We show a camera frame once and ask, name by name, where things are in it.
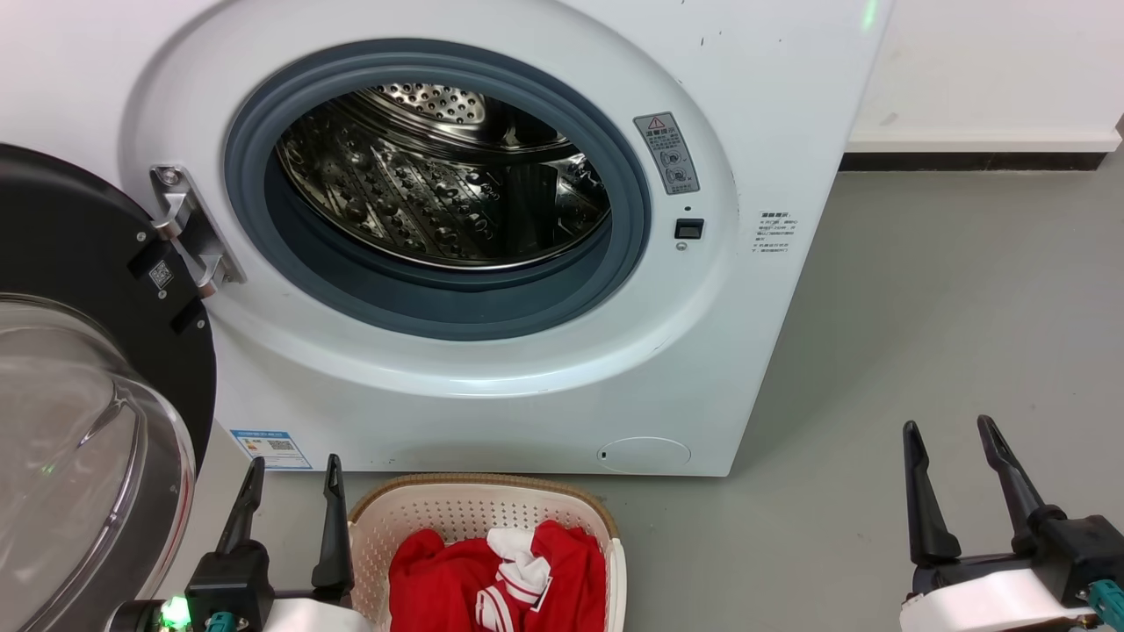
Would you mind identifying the black baseboard strip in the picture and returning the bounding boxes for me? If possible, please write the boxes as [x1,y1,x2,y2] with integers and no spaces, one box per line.
[839,153,1108,173]

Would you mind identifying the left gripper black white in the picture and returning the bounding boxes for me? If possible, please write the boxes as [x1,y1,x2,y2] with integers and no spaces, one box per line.
[105,454,371,632]

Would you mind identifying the red and white garment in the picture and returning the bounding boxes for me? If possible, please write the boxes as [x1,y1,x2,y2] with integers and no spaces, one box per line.
[388,520,609,632]

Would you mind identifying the round washer door with glass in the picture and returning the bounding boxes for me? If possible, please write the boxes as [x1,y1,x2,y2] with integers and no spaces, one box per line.
[0,143,219,632]

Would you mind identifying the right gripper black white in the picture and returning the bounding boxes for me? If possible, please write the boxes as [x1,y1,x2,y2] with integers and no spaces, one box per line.
[900,415,1124,632]

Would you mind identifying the white front-load washing machine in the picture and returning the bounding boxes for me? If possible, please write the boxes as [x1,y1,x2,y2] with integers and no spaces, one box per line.
[0,0,897,478]

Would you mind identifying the stainless steel washing machine drum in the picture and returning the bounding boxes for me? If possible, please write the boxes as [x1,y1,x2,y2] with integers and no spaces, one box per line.
[277,83,613,270]

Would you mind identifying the silver metal door hinge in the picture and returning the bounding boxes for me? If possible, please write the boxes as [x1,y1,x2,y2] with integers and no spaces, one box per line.
[149,164,248,300]

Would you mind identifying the cream perforated laundry basket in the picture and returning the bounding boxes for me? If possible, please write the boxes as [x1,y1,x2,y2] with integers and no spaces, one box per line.
[347,474,629,632]

